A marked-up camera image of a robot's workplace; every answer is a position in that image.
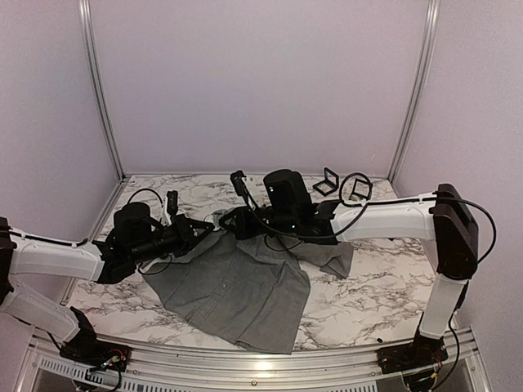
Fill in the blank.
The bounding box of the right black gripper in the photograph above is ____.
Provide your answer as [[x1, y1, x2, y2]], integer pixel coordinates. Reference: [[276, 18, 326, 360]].
[[219, 205, 297, 239]]

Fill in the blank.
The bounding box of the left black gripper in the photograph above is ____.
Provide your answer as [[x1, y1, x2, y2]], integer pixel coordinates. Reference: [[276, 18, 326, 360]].
[[128, 212, 213, 265]]

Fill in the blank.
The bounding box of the grey button-up shirt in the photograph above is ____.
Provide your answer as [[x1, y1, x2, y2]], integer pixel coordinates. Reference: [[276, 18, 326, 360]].
[[145, 229, 354, 354]]

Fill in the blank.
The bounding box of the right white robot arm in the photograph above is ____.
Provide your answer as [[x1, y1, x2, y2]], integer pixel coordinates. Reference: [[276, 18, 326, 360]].
[[218, 169, 486, 366]]

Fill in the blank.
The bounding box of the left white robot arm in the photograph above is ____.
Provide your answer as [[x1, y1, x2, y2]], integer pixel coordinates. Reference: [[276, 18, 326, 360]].
[[1, 191, 214, 363]]

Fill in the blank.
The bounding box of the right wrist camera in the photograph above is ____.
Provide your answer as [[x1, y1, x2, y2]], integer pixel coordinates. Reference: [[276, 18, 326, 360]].
[[230, 170, 259, 211]]

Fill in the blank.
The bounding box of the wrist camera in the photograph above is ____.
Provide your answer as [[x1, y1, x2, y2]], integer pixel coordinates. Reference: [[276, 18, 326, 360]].
[[230, 170, 259, 211], [161, 190, 178, 226]]

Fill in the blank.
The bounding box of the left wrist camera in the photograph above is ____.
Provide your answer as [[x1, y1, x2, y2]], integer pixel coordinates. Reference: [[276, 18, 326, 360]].
[[161, 190, 178, 226]]

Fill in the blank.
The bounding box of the black display frame back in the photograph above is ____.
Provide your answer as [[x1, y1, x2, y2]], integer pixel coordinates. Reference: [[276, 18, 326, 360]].
[[312, 167, 340, 196]]

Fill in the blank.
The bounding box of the black display frame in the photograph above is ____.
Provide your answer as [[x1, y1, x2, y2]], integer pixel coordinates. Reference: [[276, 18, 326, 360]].
[[312, 167, 340, 196], [349, 177, 373, 202]]

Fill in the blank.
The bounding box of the black display frame middle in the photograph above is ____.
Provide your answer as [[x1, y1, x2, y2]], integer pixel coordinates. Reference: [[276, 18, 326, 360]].
[[349, 177, 373, 202]]

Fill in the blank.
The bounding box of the front aluminium rail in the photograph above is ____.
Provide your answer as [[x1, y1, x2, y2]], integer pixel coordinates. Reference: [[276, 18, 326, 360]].
[[16, 338, 491, 392]]

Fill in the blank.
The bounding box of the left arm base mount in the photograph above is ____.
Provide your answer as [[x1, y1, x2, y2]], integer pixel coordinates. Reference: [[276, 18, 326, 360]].
[[60, 307, 130, 372]]

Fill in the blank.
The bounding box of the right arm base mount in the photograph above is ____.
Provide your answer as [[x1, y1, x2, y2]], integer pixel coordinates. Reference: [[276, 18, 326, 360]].
[[377, 333, 449, 374]]

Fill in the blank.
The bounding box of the left aluminium frame post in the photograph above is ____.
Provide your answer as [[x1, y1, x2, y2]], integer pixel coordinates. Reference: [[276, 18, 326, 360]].
[[78, 0, 126, 182]]

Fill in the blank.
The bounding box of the aluminium frame post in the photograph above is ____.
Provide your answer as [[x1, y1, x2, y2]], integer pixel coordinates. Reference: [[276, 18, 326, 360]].
[[387, 0, 440, 185], [78, 0, 126, 182]]

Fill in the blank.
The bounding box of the right aluminium frame post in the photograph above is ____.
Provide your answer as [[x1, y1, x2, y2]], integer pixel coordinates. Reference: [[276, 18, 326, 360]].
[[387, 0, 440, 185]]

